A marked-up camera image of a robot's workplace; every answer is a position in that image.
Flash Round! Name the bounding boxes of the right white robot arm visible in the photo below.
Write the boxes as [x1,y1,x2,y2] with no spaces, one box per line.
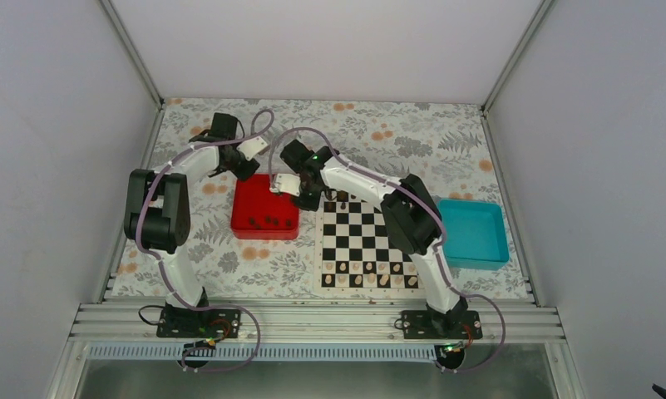
[271,140,468,338]

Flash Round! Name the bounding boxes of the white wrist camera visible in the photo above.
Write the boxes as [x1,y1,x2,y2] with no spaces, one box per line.
[269,173,301,197]
[237,136,269,161]

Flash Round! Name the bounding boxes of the aluminium front rail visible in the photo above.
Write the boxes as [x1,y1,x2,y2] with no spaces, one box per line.
[69,300,566,343]

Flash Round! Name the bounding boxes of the teal plastic tray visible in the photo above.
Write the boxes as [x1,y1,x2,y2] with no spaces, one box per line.
[437,199,511,271]

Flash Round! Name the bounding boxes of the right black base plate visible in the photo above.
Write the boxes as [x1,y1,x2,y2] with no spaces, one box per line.
[394,310,483,340]

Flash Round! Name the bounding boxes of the aluminium corner post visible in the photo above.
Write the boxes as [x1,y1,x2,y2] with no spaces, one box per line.
[98,0,164,108]
[481,0,555,117]

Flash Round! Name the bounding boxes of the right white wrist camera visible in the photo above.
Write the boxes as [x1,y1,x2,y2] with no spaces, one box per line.
[269,173,301,197]

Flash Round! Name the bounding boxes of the floral patterned table mat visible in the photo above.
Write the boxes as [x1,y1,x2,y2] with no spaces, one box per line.
[111,97,535,303]

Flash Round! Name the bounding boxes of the right aluminium corner post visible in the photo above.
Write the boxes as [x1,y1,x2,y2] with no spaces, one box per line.
[481,0,555,117]

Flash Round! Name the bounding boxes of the left aluminium corner post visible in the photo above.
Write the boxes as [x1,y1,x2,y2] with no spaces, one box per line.
[98,0,164,108]

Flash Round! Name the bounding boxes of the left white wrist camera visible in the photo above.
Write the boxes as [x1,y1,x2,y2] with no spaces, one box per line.
[237,136,269,161]

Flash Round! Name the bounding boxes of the black white chessboard mat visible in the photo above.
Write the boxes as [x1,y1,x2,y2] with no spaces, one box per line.
[313,191,425,298]

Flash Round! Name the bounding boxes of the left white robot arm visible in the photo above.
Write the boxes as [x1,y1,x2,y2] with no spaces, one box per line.
[123,113,271,337]

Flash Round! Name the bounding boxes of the red plastic tray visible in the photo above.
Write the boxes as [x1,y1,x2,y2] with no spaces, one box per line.
[230,174,300,241]

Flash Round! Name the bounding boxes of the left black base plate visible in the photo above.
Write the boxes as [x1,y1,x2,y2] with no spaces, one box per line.
[155,307,241,339]

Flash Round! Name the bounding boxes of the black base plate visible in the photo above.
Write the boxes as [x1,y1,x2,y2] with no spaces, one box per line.
[155,307,241,339]
[394,310,483,340]

